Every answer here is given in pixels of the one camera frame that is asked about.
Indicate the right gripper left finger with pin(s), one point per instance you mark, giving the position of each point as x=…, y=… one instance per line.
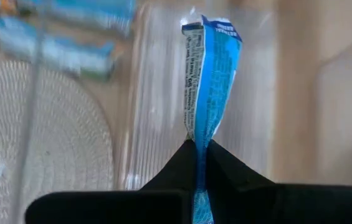
x=169, y=186

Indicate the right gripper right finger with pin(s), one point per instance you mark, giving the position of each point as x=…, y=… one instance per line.
x=241, y=193

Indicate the light blue granola bar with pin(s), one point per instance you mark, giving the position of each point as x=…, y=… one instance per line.
x=54, y=49

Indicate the clear plastic bin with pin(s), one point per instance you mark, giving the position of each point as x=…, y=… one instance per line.
x=157, y=109

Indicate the round woven beige mat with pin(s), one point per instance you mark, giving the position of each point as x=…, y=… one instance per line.
x=54, y=140

